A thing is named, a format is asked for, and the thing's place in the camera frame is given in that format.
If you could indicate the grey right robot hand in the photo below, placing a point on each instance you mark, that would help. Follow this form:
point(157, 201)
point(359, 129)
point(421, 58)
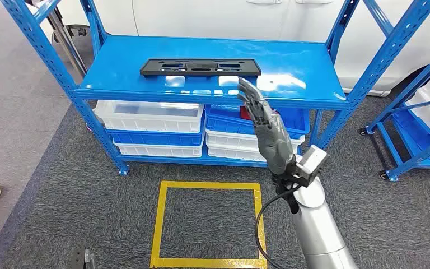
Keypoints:
point(274, 141)

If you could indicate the black plastic frame part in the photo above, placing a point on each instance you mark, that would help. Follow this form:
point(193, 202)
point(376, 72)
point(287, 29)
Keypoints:
point(155, 70)

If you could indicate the blue wheeled shelf rack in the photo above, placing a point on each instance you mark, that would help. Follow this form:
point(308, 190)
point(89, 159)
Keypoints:
point(393, 105)

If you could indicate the blue metal shelf rack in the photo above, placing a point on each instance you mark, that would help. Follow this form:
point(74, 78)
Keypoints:
point(126, 74)

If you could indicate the red item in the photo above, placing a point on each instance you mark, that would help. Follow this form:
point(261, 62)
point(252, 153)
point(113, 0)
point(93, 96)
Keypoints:
point(244, 112)

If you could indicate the white car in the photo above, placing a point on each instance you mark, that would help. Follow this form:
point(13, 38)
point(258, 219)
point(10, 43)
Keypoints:
point(218, 18)

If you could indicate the yellow floor tape square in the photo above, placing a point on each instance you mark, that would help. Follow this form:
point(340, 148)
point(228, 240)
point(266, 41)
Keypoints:
point(159, 222)

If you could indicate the dark metal stand leg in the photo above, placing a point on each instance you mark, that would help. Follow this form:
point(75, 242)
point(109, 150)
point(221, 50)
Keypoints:
point(66, 41)

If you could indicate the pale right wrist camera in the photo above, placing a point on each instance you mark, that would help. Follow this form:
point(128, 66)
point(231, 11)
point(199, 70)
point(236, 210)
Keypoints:
point(313, 159)

